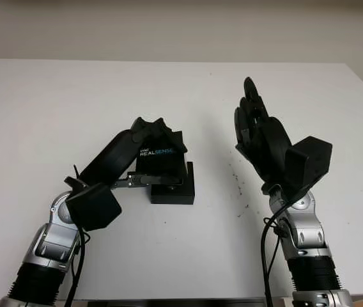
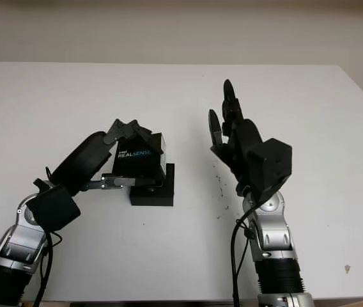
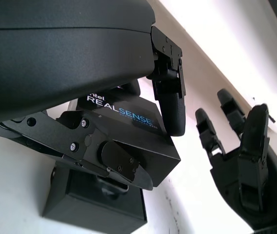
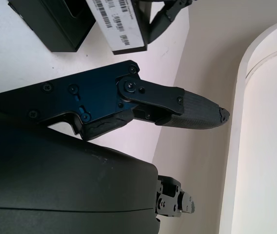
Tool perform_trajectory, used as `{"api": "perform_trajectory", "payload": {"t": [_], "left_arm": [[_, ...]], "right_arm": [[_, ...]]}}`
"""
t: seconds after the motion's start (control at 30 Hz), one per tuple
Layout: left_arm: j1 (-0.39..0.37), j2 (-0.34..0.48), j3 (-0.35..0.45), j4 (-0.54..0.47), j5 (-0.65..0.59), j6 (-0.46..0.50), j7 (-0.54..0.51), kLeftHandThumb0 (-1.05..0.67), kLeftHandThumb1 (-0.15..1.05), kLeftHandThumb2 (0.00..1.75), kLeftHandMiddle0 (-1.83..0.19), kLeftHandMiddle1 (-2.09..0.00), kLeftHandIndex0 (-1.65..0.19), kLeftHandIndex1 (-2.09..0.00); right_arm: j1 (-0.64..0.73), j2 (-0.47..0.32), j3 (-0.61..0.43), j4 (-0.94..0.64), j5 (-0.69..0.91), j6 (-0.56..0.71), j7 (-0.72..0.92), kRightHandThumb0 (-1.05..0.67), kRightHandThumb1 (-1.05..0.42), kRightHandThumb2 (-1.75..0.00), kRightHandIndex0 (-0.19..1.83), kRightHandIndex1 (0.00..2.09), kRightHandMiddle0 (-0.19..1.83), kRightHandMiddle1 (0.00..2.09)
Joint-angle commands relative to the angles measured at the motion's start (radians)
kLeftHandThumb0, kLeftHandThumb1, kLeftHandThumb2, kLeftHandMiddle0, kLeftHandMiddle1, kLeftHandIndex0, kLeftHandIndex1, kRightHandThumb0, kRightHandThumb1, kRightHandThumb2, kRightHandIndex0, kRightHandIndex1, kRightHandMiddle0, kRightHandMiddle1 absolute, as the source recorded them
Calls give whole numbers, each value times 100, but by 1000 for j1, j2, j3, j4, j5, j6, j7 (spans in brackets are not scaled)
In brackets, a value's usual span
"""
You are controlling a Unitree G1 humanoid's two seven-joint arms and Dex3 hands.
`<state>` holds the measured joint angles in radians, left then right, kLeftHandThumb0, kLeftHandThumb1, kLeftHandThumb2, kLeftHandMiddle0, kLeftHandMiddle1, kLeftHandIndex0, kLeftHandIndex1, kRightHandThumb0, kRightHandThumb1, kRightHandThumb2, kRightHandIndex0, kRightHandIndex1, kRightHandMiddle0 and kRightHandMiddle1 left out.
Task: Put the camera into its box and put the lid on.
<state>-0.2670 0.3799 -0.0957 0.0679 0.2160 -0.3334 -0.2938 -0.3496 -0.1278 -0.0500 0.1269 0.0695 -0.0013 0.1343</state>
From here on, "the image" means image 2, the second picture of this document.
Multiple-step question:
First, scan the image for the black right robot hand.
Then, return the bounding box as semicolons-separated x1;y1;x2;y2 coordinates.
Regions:
208;79;264;190

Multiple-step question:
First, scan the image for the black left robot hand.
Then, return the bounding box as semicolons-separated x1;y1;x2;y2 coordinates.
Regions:
49;118;164;196

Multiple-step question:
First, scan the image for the black RealSense box lid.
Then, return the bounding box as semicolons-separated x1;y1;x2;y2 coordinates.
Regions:
111;131;167;180

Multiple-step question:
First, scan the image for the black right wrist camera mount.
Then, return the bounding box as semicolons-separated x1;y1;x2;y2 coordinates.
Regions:
246;138;294;205

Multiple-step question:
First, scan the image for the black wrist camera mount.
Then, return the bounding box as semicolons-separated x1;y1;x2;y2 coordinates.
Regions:
246;138;294;205
27;184;82;232

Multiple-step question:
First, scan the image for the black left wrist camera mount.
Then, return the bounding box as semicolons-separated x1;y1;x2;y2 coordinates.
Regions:
27;184;82;232

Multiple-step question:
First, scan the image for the black camera box base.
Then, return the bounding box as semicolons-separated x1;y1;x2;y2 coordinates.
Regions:
129;163;176;207

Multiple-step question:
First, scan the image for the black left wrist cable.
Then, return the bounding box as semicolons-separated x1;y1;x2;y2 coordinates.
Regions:
33;166;63;302

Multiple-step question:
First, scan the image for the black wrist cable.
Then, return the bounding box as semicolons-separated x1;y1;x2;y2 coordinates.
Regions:
230;194;265;307
33;166;63;302

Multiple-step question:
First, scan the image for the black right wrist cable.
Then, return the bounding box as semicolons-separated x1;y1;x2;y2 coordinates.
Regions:
230;194;265;307

